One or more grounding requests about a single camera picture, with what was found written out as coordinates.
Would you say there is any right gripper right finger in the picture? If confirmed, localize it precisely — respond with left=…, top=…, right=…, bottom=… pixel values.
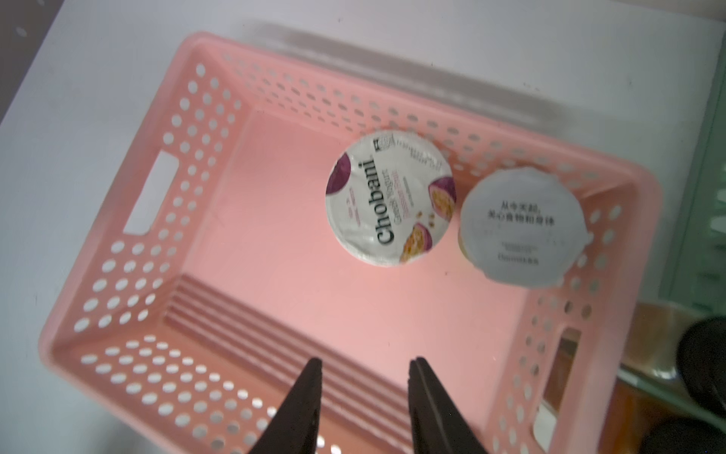
left=408, top=357, right=487, bottom=454

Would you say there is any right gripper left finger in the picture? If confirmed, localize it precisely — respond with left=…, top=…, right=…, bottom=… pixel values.
left=249, top=358, right=323, bottom=454

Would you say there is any green foil-lid yogurt cup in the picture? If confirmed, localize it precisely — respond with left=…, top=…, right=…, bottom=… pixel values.
left=459, top=168, right=589, bottom=289

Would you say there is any Chobani yogurt cup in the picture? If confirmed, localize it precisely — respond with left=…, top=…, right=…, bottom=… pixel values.
left=325, top=130, right=458, bottom=267

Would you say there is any pink perforated plastic basket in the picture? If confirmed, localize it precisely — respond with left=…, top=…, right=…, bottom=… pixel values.
left=39, top=32, right=662, bottom=453

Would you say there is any rear spice jar black lid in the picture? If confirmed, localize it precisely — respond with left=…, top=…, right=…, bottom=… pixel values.
left=676, top=317, right=725, bottom=417

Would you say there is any green plastic file organizer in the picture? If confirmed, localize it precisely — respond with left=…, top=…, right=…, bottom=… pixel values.
left=659, top=47, right=725, bottom=315

